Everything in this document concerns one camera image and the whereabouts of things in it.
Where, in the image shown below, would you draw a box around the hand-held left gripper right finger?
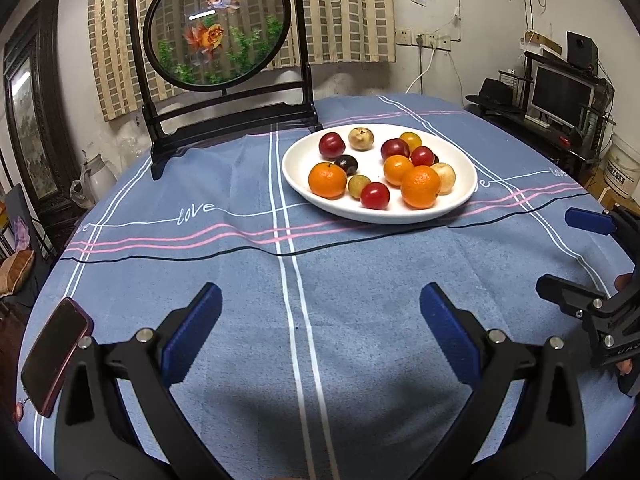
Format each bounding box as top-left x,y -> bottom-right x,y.
412,282 -> 588,480

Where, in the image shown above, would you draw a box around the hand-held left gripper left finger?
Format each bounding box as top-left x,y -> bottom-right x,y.
52,282 -> 231,480

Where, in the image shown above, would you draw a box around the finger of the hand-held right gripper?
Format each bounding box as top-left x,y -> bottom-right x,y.
536,274 -> 610,319
565,204 -> 640,263

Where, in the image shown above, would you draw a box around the pale cream plum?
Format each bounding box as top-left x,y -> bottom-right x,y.
430,162 -> 457,196

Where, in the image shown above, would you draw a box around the smooth orange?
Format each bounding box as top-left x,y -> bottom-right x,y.
383,154 -> 415,187

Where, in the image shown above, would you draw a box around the green-yellow plum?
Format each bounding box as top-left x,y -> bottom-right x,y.
347,174 -> 372,200

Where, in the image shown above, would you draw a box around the white oval plate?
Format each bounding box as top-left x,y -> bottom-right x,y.
281,123 -> 478,225

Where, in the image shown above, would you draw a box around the large mandarin orange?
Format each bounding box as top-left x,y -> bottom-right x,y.
308,162 -> 348,199

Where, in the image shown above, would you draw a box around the pale blotchy fruit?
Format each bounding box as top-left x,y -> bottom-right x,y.
348,127 -> 376,151

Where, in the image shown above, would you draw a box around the large red plum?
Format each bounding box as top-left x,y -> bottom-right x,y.
319,132 -> 346,159

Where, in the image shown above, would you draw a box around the person's right hand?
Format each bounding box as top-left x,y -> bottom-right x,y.
614,272 -> 635,377

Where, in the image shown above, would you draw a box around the white plastic bucket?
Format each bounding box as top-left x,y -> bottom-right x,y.
602,132 -> 640,201

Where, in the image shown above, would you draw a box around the blue striped tablecloth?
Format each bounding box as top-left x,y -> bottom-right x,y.
15,92 -> 636,480

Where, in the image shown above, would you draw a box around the black desk rack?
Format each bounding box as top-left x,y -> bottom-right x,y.
465,50 -> 616,176

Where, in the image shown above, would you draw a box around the computer monitor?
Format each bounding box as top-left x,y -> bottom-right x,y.
530,65 -> 596,128

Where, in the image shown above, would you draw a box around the smartphone in red case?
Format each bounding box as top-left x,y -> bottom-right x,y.
20,297 -> 95,418

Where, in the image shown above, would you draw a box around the black hat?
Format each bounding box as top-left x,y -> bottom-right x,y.
465,78 -> 523,106

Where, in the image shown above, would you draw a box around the black speaker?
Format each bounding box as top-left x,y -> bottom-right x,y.
566,31 -> 599,68

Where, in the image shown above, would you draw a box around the white jug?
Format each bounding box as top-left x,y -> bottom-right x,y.
80,154 -> 118,206

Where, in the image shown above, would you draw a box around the cardboard box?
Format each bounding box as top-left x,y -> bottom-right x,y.
520,31 -> 563,56

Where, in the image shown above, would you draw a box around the brown cushion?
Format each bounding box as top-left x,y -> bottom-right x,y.
0,249 -> 36,297

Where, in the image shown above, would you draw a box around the dark wooden framed picture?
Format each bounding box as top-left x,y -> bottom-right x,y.
2,0 -> 83,216

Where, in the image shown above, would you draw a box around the round goldfish table screen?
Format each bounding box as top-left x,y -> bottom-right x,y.
127,0 -> 323,181

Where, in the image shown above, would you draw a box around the checked beige curtain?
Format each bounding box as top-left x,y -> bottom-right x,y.
89,0 -> 398,122

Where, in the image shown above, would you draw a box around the white power cable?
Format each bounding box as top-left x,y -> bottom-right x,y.
405,45 -> 438,95

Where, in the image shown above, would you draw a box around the wall power outlets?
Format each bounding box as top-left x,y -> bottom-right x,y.
396,29 -> 451,51

